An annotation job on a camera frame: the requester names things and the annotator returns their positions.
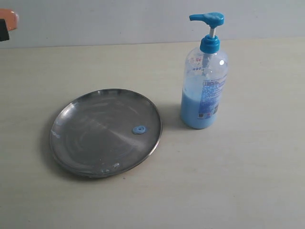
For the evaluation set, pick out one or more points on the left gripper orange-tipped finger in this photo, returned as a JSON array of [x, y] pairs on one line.
[[8, 22]]

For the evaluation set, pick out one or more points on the blue soap pump bottle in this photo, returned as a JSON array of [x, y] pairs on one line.
[[205, 73]]

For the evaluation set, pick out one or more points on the blue soap blob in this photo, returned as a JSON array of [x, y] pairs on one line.
[[138, 130]]

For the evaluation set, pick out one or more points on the round steel plate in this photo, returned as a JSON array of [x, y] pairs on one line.
[[92, 135]]

